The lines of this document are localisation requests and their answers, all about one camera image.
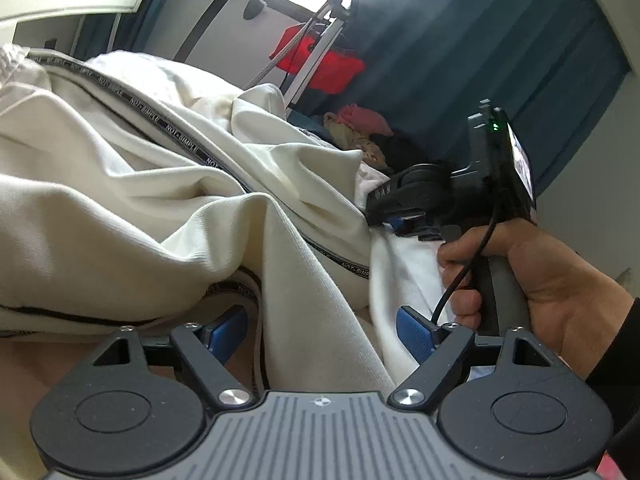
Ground black curved tube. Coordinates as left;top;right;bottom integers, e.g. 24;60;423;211
174;0;262;61

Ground white cloth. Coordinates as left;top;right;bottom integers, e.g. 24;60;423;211
354;160;457;378

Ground dark teal curtain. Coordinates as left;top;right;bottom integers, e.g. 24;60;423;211
280;0;632;201
72;0;173;63

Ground beige crumpled cloth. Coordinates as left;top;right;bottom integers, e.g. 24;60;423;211
323;112;390;169

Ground dark cloth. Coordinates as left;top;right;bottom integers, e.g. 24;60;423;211
382;131;443;167

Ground white shelf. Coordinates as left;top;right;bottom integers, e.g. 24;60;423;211
0;0;152;52

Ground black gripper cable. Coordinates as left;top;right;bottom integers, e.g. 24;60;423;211
431;200;503;323

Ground white metal rack bar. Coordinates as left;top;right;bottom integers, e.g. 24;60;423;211
281;0;360;107

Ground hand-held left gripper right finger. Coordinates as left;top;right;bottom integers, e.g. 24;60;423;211
390;306;557;408

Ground pink cloth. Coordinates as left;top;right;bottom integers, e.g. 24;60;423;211
336;103;395;137

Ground cream garment with black stripe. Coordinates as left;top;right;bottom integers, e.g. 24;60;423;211
0;42;397;397

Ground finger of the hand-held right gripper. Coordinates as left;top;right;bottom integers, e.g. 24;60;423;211
382;212;447;242
366;162;452;223

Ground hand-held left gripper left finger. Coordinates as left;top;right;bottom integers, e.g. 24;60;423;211
92;306;254;408

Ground person's right hand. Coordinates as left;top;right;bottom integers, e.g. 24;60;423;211
436;219;635;372

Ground red bag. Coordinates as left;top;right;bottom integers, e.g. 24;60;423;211
269;22;367;95

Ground grey braided rope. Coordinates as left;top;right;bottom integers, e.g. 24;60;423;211
244;5;327;92

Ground pink object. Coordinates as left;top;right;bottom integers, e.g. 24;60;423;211
596;451;628;480

